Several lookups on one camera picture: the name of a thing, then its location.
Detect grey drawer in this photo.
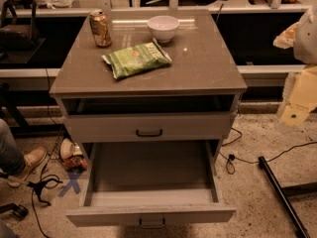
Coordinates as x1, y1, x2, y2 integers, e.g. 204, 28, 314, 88
66, 141, 235, 229
63, 112, 235, 143

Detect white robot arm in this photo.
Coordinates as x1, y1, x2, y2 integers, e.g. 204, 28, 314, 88
273, 5, 317, 127

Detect grey drawer cabinet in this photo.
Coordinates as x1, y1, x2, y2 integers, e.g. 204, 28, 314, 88
51, 10, 246, 154

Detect black floor bar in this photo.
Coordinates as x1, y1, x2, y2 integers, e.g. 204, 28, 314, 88
259, 157, 311, 238

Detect white bowl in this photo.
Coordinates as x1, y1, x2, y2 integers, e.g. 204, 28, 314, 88
147, 16, 179, 43

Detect green chip bag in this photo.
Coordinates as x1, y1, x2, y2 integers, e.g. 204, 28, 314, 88
102, 39, 171, 79

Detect soda can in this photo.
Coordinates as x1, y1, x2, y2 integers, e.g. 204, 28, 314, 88
89, 10, 112, 48

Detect toys on floor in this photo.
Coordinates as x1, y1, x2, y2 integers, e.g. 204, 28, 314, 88
59, 138, 88, 171

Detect blue tape cross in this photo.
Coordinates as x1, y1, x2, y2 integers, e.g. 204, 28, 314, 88
58, 172, 82, 197

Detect tan shoe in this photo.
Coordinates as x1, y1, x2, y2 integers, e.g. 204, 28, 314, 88
8, 147, 47, 187

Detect dark chair left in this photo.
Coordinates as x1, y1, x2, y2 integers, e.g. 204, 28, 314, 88
0, 0, 45, 64

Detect jeans leg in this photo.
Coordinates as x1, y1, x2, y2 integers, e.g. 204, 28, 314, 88
0, 119, 26, 176

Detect black caster wheel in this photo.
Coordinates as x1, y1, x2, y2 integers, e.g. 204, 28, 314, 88
0, 203, 29, 220

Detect black floor cable right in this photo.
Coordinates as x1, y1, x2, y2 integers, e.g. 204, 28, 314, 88
219, 127, 317, 176

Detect black cable left floor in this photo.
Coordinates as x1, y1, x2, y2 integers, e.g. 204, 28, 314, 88
27, 174, 63, 238

